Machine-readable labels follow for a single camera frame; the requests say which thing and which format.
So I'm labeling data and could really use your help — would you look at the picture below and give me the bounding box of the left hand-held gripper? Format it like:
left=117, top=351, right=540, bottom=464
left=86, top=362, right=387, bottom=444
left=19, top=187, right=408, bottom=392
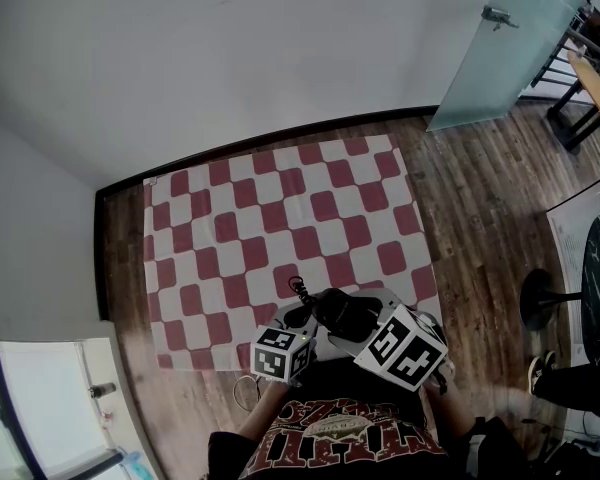
left=249, top=301, right=322, bottom=384

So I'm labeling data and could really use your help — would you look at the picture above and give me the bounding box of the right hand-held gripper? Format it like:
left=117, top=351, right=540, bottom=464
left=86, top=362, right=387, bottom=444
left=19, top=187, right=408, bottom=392
left=326, top=289, right=451, bottom=393

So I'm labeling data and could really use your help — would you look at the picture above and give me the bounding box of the person's left forearm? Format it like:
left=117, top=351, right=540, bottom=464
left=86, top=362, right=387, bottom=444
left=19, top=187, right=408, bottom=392
left=236, top=380, right=292, bottom=437

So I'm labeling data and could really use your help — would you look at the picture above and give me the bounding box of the person's right forearm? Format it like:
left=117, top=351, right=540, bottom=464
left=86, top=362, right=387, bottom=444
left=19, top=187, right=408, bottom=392
left=422, top=385, right=474, bottom=440

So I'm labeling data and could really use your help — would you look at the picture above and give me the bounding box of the red white checkered tablecloth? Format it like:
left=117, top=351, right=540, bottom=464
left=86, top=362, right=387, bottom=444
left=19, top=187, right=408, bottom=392
left=142, top=133, right=444, bottom=372

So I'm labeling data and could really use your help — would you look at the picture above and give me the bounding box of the black shirt with red print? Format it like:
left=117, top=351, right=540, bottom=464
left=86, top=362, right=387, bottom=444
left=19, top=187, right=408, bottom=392
left=207, top=362, right=531, bottom=480

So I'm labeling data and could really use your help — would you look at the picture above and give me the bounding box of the blue plastic packet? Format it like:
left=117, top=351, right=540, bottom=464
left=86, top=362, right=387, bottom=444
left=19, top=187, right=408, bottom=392
left=119, top=450, right=152, bottom=480

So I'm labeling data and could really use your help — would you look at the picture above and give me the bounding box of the frosted glass door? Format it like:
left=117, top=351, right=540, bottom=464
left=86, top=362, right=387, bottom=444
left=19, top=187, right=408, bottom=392
left=426, top=0, right=594, bottom=133

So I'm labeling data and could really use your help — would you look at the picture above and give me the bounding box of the black metal railing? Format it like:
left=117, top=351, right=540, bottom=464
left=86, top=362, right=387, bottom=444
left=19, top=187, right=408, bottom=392
left=529, top=7, right=600, bottom=95

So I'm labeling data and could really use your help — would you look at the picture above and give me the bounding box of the white floor cable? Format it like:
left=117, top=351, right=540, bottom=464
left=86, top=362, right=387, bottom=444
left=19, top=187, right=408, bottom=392
left=232, top=374, right=262, bottom=413

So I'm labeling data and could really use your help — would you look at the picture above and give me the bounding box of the black window frame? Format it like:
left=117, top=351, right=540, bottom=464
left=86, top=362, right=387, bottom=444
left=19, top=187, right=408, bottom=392
left=0, top=337, right=124, bottom=480

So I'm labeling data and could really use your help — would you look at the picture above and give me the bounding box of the metal door handle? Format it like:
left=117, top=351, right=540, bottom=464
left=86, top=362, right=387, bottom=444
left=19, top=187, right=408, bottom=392
left=481, top=5, right=520, bottom=32

